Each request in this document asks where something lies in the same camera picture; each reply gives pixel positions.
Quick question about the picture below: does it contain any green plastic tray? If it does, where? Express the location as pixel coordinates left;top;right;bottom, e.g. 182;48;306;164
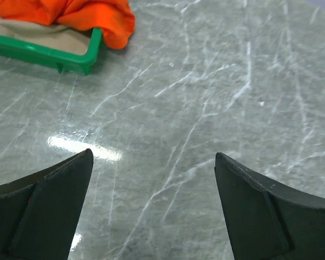
0;28;102;75

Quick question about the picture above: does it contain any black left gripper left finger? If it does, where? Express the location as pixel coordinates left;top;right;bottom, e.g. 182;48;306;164
0;149;94;259

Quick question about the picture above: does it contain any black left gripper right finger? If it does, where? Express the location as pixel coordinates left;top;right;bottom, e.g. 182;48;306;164
214;152;325;259

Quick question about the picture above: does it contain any beige t-shirt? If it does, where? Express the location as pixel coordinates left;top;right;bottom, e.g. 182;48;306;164
0;18;92;55

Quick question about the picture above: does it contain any orange t-shirt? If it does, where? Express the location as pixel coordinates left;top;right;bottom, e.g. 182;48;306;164
0;1;135;49

